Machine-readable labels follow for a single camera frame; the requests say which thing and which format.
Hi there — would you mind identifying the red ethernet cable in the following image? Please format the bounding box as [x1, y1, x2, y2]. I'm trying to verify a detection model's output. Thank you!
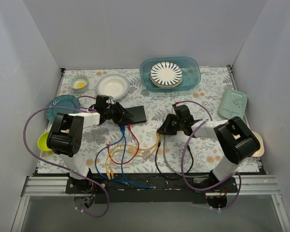
[106, 123, 141, 165]

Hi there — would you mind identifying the blue ethernet cable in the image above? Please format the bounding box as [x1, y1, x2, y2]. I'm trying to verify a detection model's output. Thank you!
[94, 125, 130, 186]
[119, 127, 157, 189]

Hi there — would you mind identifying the black network switch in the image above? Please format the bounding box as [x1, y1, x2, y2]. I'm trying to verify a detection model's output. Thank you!
[126, 105, 147, 125]

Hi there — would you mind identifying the black power cable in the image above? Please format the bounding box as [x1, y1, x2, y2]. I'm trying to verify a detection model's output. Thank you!
[155, 141, 191, 180]

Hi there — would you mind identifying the yellow ethernet cable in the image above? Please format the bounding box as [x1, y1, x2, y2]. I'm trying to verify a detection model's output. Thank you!
[107, 135, 163, 179]
[105, 134, 163, 178]

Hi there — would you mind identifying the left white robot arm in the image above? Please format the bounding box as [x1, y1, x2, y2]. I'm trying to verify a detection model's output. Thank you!
[46, 95, 134, 193]

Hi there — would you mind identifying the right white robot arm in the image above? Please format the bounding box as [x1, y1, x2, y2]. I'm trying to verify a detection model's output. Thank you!
[157, 105, 261, 192]

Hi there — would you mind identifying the floral table mat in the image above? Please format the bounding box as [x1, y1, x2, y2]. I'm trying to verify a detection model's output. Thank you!
[37, 67, 261, 174]

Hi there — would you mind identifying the white deep plate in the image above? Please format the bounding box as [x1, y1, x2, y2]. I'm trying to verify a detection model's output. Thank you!
[95, 74, 130, 101]

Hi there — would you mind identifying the teal plastic container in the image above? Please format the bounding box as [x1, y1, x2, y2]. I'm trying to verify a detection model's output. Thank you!
[140, 57, 201, 92]

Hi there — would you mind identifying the small patterned bowl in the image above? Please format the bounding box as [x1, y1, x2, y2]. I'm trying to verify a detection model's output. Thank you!
[69, 74, 89, 93]

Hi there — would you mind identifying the striped blue white plate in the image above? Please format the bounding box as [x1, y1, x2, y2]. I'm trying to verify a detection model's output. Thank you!
[150, 61, 183, 87]

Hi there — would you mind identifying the mint green square tray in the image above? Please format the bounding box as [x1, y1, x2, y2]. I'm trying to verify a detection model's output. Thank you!
[218, 89, 248, 119]

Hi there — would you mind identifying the teal scalloped plate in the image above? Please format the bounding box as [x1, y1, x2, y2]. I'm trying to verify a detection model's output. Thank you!
[45, 94, 80, 122]

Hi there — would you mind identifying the lime green bowl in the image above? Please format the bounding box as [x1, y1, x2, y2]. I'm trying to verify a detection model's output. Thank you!
[37, 131, 52, 152]

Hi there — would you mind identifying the cream square dish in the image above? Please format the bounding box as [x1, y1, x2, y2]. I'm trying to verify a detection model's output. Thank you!
[248, 130, 265, 158]

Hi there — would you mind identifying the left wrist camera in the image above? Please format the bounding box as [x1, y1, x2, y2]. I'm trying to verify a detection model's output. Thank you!
[107, 96, 116, 105]

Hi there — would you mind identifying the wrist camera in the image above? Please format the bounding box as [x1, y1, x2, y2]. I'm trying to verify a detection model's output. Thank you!
[172, 102, 180, 110]
[107, 96, 116, 105]

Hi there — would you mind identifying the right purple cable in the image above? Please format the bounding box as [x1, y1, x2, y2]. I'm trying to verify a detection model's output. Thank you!
[173, 101, 242, 211]

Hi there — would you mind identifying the purple cable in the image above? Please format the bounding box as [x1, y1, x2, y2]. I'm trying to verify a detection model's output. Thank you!
[23, 95, 110, 218]
[173, 101, 242, 211]

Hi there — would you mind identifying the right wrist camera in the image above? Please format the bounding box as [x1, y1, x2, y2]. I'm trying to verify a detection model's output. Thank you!
[172, 102, 180, 110]

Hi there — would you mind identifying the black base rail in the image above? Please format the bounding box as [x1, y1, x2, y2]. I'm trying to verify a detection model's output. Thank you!
[65, 174, 238, 204]

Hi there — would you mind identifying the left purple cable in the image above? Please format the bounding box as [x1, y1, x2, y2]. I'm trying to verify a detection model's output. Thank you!
[23, 95, 110, 218]

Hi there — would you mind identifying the aluminium frame rail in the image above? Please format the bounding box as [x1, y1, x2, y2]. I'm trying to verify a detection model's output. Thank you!
[12, 175, 290, 232]

